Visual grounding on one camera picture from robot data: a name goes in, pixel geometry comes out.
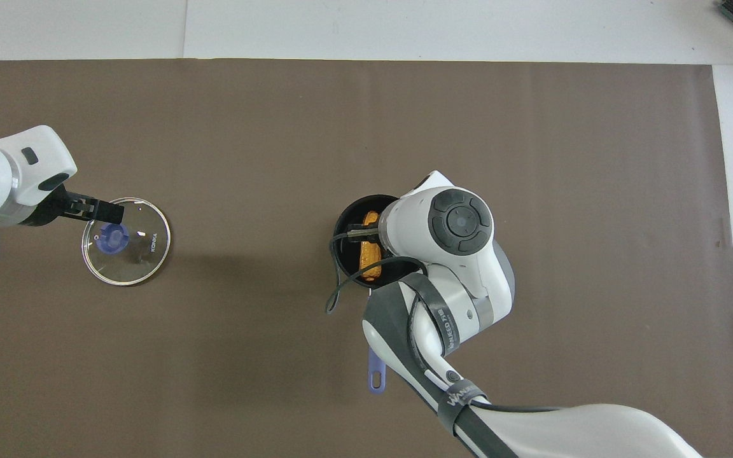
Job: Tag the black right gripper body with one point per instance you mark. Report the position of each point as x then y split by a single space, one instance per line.
371 235

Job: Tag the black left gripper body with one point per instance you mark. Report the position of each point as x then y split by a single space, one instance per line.
55 207

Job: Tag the yellow toy corn cob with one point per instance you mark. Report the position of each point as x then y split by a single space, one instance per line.
369 256

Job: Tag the glass lid with blue knob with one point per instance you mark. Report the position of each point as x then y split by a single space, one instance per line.
144 254

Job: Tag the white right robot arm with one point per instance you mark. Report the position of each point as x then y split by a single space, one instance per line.
462 222

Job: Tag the brown table mat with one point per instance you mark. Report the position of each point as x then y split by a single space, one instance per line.
245 140

